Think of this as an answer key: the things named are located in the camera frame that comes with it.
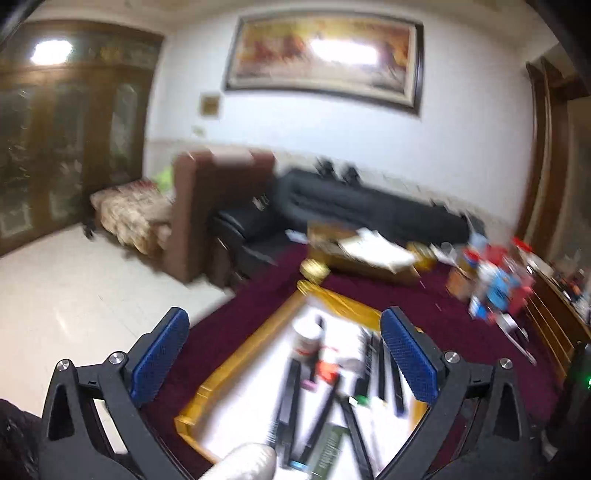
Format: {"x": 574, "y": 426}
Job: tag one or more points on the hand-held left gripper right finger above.
{"x": 408, "y": 355}

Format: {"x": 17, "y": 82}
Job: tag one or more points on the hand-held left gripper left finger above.
{"x": 159, "y": 355}

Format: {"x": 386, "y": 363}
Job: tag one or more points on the white bottle green label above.
{"x": 307, "y": 339}

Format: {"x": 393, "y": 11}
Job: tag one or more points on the pile of black markers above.
{"x": 291, "y": 406}

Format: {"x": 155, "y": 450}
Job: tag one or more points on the white squeeze bottle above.
{"x": 240, "y": 464}

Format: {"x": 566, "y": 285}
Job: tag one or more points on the clear case red contents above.
{"x": 328, "y": 371}

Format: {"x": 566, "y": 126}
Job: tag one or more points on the silver pen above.
{"x": 524, "y": 348}

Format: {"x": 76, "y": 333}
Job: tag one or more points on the wooden brick-pattern counter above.
{"x": 558, "y": 332}

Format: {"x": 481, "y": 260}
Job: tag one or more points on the clear tub orange contents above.
{"x": 461, "y": 281}

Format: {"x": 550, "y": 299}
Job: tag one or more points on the white jar printed label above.
{"x": 482, "y": 290}

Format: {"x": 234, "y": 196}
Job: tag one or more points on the white charger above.
{"x": 508, "y": 321}

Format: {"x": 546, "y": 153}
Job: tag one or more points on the flat cardboard box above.
{"x": 351, "y": 263}

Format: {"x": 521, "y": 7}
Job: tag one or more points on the stack of beige papers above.
{"x": 378, "y": 249}

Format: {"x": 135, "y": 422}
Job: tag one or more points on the blue label snack jar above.
{"x": 501, "y": 288}

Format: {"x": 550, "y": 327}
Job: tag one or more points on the pile of assorted clutter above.
{"x": 572, "y": 290}

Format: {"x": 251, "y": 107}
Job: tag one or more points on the olive green rectangular case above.
{"x": 330, "y": 452}

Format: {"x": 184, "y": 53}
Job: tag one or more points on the pink bottle knit sleeve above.
{"x": 521, "y": 293}

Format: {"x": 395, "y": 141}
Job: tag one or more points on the floral cushion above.
{"x": 134, "y": 214}

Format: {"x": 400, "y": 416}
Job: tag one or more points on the black recliner chair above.
{"x": 244, "y": 240}

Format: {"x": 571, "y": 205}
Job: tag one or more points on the black sofa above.
{"x": 369, "y": 207}

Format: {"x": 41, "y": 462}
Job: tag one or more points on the brown armchair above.
{"x": 217, "y": 207}

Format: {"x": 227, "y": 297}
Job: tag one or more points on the dark cloth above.
{"x": 16, "y": 443}

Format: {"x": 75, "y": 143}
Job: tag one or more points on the black clamp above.
{"x": 326, "y": 167}
{"x": 349, "y": 175}

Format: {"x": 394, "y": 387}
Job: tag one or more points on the wooden glass cabinet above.
{"x": 69, "y": 138}

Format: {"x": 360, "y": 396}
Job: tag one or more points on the framed painting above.
{"x": 323, "y": 55}

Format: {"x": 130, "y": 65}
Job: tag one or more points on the wooden door frame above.
{"x": 540, "y": 157}

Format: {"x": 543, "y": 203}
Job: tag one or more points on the small gold frame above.
{"x": 209, "y": 105}

